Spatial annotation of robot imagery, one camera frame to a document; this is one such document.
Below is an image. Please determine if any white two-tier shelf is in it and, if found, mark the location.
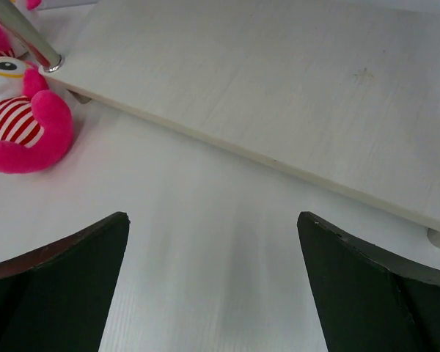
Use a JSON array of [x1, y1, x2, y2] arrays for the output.
[[0, 1, 440, 247]]

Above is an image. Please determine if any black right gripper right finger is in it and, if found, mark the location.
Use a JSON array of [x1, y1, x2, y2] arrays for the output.
[[297, 212, 440, 351]]

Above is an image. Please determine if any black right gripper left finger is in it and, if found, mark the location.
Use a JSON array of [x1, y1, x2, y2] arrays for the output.
[[0, 212, 129, 351]]

